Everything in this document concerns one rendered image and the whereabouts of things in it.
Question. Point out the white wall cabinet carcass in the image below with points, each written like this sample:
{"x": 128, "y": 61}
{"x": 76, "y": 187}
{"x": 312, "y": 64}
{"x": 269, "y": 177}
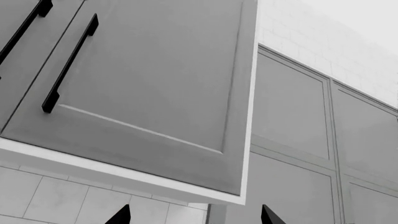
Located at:
{"x": 155, "y": 182}

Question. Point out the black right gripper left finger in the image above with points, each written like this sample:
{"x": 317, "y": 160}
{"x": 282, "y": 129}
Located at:
{"x": 120, "y": 217}

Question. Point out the grey wall cabinet door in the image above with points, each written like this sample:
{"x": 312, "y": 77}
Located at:
{"x": 18, "y": 58}
{"x": 149, "y": 93}

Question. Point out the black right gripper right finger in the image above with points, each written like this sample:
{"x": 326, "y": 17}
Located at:
{"x": 270, "y": 216}

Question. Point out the grey tall panelled cabinet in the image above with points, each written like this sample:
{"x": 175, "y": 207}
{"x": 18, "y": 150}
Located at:
{"x": 311, "y": 149}

